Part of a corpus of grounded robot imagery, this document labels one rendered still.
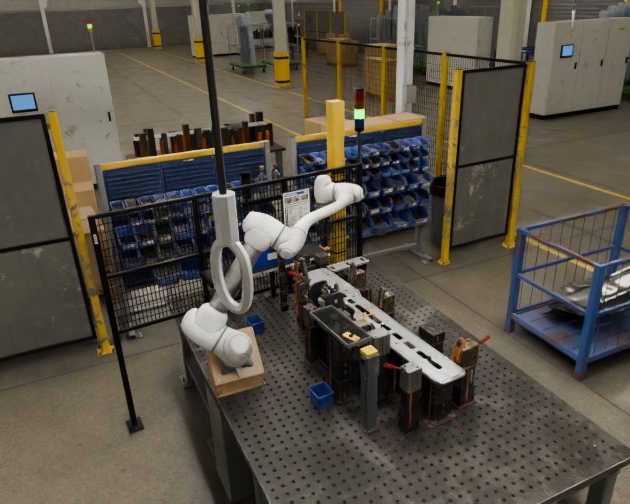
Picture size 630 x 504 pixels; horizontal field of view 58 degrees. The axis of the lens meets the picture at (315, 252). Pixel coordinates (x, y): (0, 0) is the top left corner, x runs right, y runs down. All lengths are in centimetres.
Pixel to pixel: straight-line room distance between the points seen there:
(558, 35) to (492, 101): 770
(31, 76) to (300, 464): 748
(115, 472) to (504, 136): 469
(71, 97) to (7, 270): 491
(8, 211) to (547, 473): 378
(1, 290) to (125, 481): 179
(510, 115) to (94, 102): 598
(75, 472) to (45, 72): 639
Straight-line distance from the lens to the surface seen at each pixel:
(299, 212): 397
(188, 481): 378
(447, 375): 281
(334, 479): 271
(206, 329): 294
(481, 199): 629
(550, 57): 1361
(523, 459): 291
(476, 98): 587
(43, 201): 456
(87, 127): 935
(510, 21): 1022
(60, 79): 924
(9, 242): 467
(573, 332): 495
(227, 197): 42
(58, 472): 411
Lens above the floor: 266
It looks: 24 degrees down
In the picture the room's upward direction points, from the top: 2 degrees counter-clockwise
